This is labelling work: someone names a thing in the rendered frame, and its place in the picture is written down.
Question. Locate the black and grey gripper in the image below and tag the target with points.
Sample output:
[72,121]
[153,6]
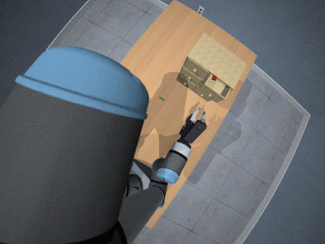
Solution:
[189,123]

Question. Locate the tan wooden chest of drawers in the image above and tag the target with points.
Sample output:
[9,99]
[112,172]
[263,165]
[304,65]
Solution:
[218,60]

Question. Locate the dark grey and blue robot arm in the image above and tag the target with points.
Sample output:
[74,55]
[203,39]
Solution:
[68,135]

